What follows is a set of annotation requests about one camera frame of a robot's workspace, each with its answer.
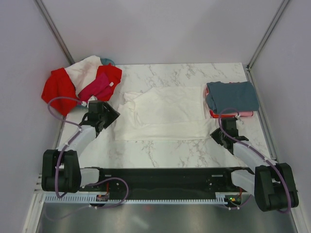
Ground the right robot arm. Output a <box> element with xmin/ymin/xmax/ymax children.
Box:
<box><xmin>210</xmin><ymin>117</ymin><xmax>299</xmax><ymax>213</ymax></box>

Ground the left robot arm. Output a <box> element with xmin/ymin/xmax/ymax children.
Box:
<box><xmin>41</xmin><ymin>100</ymin><xmax>120</xmax><ymax>198</ymax></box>

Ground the folded pink t-shirt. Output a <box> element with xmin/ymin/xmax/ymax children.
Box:
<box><xmin>222</xmin><ymin>111</ymin><xmax>254</xmax><ymax>117</ymax></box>

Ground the folded red-orange t-shirt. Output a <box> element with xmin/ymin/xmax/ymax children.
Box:
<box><xmin>207</xmin><ymin>104</ymin><xmax>219</xmax><ymax>118</ymax></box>

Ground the magenta t-shirt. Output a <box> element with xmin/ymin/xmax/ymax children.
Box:
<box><xmin>78</xmin><ymin>73</ymin><xmax>114</xmax><ymax>101</ymax></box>

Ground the folded grey-blue t-shirt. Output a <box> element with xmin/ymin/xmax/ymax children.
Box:
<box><xmin>206</xmin><ymin>82</ymin><xmax>259</xmax><ymax>114</ymax></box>

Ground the red t-shirt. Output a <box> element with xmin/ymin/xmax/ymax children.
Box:
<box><xmin>41</xmin><ymin>65</ymin><xmax>122</xmax><ymax>117</ymax></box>

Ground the teal laundry basket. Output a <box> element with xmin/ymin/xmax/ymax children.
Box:
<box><xmin>72</xmin><ymin>57</ymin><xmax>116</xmax><ymax>110</ymax></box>

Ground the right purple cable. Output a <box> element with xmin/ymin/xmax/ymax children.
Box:
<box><xmin>217</xmin><ymin>107</ymin><xmax>296</xmax><ymax>214</ymax></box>

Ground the purple cable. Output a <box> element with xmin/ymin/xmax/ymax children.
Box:
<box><xmin>217</xmin><ymin>107</ymin><xmax>296</xmax><ymax>214</ymax></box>
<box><xmin>47</xmin><ymin>96</ymin><xmax>129</xmax><ymax>221</ymax></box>

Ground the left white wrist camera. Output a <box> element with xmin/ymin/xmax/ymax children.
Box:
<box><xmin>81</xmin><ymin>96</ymin><xmax>98</xmax><ymax>108</ymax></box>

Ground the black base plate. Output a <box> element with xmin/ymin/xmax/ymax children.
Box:
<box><xmin>86</xmin><ymin>167</ymin><xmax>250</xmax><ymax>197</ymax></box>

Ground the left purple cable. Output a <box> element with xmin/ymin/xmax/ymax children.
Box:
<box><xmin>47</xmin><ymin>96</ymin><xmax>129</xmax><ymax>221</ymax></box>

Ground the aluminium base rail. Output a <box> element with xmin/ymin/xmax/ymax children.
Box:
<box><xmin>34</xmin><ymin>174</ymin><xmax>46</xmax><ymax>194</ymax></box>

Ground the white slotted cable duct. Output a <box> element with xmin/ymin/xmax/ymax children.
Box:
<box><xmin>43</xmin><ymin>192</ymin><xmax>240</xmax><ymax>205</ymax></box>

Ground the left aluminium frame post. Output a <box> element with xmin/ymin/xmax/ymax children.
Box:
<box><xmin>34</xmin><ymin>0</ymin><xmax>74</xmax><ymax>65</ymax></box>

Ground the aluminium frame post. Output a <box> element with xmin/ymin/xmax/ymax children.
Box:
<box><xmin>34</xmin><ymin>0</ymin><xmax>74</xmax><ymax>65</ymax></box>
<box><xmin>244</xmin><ymin>0</ymin><xmax>292</xmax><ymax>72</ymax></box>

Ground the right aluminium frame post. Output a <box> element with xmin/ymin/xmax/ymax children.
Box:
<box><xmin>244</xmin><ymin>0</ymin><xmax>292</xmax><ymax>72</ymax></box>

